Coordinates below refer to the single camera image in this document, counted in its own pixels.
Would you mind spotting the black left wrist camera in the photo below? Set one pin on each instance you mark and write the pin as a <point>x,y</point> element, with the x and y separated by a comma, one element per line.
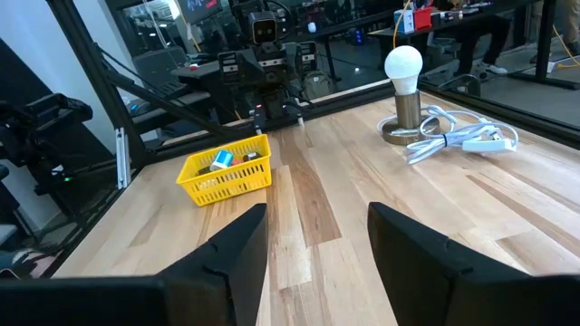
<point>263,28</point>

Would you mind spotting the white bulb brass lamp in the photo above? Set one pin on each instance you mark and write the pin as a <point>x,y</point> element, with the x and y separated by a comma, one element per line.
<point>403,63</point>

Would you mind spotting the black small cap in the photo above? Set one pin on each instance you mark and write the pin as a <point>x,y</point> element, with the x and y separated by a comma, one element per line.
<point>252,156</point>

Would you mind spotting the dark wall screen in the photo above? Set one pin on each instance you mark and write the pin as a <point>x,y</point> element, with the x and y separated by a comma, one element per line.
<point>199,9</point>

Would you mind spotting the grey backpack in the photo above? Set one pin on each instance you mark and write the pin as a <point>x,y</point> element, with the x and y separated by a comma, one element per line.
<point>317,85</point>

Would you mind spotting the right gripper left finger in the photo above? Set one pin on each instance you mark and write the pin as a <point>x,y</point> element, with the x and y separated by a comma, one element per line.
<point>226,280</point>

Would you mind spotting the white frame bracket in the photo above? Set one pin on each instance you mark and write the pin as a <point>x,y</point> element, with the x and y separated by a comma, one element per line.
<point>123,158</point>

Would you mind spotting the red box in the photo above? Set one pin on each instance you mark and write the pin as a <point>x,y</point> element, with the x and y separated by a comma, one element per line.
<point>422,19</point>

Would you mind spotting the blue and white box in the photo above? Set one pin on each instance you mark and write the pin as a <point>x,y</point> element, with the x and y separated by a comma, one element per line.
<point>404,22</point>

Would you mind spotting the yellow plastic basket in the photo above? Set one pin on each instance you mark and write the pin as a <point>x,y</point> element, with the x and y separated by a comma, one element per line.
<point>226,185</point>

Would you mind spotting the blue spool white ends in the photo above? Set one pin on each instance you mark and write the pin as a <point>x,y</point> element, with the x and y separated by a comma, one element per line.
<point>223,159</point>

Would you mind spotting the black table leg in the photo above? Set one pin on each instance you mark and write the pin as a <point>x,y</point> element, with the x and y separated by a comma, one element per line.
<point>545,41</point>

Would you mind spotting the person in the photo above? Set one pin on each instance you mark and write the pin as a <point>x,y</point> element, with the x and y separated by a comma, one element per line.
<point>572,27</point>
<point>491,41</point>

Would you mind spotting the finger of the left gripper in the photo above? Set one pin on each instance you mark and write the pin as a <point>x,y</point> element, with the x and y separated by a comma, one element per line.
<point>293,113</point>
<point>259,118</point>

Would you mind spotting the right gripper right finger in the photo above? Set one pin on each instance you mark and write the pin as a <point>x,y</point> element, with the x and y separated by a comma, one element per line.
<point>408,271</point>

